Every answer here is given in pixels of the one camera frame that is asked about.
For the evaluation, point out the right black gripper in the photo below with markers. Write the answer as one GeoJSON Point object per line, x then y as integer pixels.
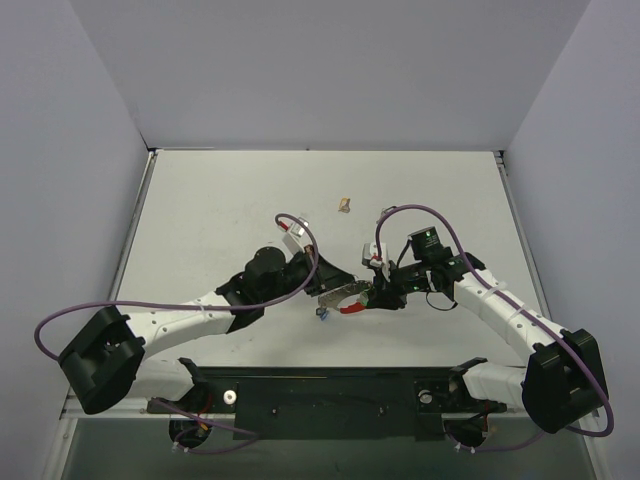
{"type": "Point", "coordinates": [388, 290]}

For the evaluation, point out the aluminium frame rail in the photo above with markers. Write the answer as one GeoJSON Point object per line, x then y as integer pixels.
{"type": "Point", "coordinates": [562, 395]}

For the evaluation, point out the key with blue tag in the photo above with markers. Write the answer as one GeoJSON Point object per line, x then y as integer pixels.
{"type": "Point", "coordinates": [322, 313]}

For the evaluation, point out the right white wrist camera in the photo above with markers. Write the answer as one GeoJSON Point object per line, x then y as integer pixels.
{"type": "Point", "coordinates": [375, 257]}

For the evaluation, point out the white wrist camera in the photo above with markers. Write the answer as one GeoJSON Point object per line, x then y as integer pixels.
{"type": "Point", "coordinates": [375, 257]}
{"type": "Point", "coordinates": [294, 234]}

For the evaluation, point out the key with black ring tag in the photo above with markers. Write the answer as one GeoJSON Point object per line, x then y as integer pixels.
{"type": "Point", "coordinates": [387, 210]}

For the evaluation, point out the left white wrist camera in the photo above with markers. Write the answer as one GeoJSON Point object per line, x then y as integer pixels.
{"type": "Point", "coordinates": [294, 234]}

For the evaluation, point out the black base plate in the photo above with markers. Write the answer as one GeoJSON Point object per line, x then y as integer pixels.
{"type": "Point", "coordinates": [339, 403]}

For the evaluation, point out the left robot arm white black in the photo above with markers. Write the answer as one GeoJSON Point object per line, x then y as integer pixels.
{"type": "Point", "coordinates": [112, 354]}

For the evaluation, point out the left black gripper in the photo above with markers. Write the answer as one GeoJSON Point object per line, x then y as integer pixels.
{"type": "Point", "coordinates": [316, 273]}

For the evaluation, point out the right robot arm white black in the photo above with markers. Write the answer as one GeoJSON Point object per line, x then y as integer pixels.
{"type": "Point", "coordinates": [537, 341]}

